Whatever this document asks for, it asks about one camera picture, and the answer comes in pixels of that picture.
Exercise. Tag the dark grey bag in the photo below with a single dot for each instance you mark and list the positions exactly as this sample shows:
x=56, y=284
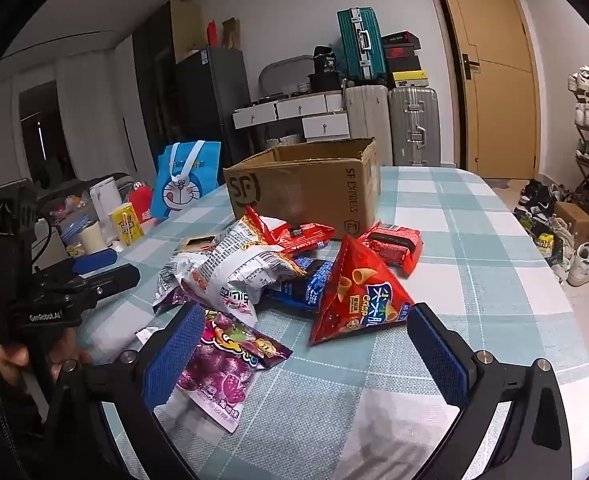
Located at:
x=109, y=180

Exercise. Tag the silver suitcase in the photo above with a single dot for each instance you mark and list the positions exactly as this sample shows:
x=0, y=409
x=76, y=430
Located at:
x=414, y=120

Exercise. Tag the black refrigerator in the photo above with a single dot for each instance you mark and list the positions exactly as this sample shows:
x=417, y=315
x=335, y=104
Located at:
x=209, y=100

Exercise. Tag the black red-lined shoe box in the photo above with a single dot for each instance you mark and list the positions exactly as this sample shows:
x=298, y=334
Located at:
x=399, y=38

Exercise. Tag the blue cartoon tote bag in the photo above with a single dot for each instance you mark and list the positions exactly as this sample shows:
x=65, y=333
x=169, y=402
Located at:
x=184, y=190

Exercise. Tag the wooden door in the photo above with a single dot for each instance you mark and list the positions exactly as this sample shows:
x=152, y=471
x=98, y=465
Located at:
x=494, y=60

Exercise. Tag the yellow-trimmed shoe box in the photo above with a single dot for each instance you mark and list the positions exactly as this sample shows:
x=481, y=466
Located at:
x=410, y=79

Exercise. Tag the red shoe box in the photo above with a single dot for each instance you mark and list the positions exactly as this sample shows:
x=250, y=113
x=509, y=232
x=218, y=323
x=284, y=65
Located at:
x=402, y=51

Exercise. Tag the red snack packet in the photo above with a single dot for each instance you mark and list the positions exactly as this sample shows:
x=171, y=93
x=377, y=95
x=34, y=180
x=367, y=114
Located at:
x=392, y=242
x=299, y=234

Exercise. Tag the black trash bag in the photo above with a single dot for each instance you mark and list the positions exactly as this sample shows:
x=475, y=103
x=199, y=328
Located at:
x=544, y=242

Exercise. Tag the teal suitcase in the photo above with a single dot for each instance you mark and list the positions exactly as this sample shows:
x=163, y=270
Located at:
x=362, y=45

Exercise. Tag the grey rounded frame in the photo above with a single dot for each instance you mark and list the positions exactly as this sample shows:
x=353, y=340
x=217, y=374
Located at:
x=274, y=72

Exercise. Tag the purple candy bag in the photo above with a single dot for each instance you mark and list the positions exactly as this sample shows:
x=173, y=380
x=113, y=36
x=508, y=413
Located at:
x=224, y=375

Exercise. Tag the white drawer desk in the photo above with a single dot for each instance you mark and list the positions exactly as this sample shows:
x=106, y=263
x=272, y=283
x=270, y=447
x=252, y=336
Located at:
x=299, y=107

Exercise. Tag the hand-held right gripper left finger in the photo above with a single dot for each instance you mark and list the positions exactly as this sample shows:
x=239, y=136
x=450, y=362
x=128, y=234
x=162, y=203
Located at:
x=174, y=355

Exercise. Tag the person's left hand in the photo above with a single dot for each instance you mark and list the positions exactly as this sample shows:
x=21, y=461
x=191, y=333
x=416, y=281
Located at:
x=9, y=357

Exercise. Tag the person's left forearm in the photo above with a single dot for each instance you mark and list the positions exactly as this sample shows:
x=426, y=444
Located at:
x=4, y=435

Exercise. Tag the blue snack packet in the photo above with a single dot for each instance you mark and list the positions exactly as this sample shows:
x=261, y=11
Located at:
x=307, y=285

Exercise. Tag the black small bag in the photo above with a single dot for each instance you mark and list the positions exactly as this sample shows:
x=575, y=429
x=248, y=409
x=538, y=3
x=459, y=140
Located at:
x=324, y=60

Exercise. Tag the white wardrobe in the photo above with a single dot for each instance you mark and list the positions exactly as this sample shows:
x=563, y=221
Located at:
x=89, y=110

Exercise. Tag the pile of assorted shoes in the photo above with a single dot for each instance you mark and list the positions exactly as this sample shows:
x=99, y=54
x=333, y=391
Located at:
x=584, y=260

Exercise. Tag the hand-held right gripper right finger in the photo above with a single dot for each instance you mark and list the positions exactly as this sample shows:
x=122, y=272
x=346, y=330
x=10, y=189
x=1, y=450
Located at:
x=439, y=360

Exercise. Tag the red paper bag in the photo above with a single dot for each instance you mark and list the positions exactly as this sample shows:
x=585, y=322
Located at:
x=215, y=35

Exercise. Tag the yellow drink carton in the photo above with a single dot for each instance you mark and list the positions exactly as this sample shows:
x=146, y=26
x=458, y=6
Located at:
x=127, y=225

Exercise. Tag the striped laundry basket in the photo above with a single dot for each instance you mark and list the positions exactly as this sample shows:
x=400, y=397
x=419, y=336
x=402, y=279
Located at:
x=282, y=141

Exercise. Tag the white kettle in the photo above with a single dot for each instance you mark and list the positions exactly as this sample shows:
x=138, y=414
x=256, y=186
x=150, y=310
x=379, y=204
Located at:
x=104, y=200

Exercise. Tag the beige suitcase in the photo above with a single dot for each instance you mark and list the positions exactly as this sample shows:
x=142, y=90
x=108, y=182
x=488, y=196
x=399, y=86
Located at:
x=369, y=120

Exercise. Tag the small cardboard box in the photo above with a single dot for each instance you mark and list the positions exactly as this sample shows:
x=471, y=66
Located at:
x=574, y=220

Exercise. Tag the white chip bag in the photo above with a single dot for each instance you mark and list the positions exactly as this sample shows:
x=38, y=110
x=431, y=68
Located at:
x=234, y=270

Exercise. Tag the red triangular chip bag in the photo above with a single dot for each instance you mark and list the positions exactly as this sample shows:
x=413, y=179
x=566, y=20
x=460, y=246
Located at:
x=349, y=290

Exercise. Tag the blue lidded plastic container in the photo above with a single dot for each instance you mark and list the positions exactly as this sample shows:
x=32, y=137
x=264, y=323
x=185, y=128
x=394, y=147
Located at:
x=77, y=225

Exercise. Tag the tall dark cabinet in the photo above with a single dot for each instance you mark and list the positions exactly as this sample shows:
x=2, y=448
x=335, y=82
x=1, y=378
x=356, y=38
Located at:
x=149, y=85

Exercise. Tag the brown paper bag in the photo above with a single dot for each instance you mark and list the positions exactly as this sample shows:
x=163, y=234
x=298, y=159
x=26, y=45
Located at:
x=231, y=34

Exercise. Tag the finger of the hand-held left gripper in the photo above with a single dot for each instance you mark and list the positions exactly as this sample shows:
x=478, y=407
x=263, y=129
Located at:
x=97, y=260
x=119, y=280

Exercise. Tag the black round box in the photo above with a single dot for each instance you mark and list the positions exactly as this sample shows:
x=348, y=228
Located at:
x=324, y=82

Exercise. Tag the cream cylindrical container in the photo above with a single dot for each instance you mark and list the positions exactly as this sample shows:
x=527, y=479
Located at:
x=92, y=237

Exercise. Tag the brown cardboard box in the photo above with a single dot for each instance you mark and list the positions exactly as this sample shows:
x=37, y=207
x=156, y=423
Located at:
x=294, y=195

